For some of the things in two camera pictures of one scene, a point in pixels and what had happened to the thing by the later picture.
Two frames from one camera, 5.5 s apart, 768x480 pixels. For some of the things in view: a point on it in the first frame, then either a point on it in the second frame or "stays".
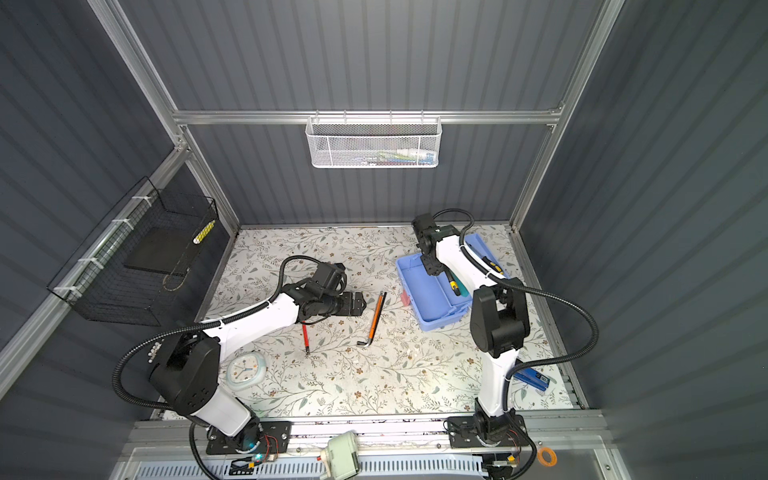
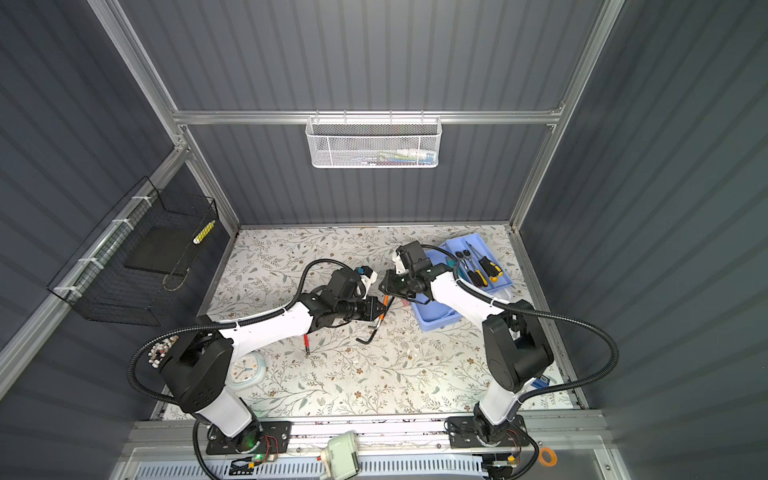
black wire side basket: [131, 264] stays
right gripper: [430, 269] to [389, 287]
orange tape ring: [553, 456] stays
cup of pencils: [153, 352] stays
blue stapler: [533, 378] stays
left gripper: [348, 309] to [372, 311]
